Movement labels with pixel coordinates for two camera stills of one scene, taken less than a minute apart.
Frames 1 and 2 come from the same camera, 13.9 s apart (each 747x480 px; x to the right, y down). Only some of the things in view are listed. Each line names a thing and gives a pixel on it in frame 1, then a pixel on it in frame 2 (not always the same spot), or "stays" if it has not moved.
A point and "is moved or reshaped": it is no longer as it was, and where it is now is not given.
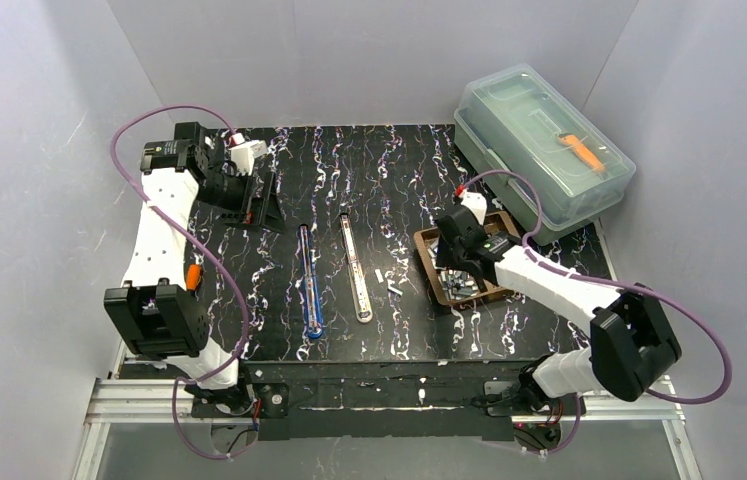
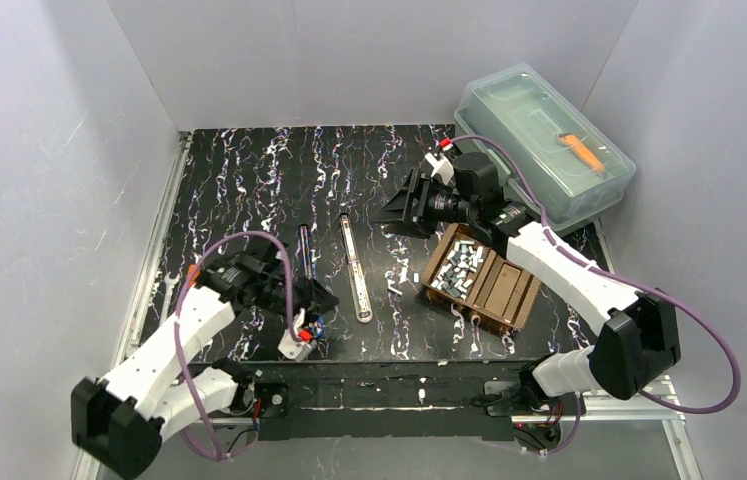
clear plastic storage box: [550, 165] stays
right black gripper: [452, 261] → [421, 203]
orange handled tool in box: [583, 151] stays
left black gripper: [252, 201] → [296, 296]
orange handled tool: [192, 277] stays
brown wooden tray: [432, 277] is moved or reshaped
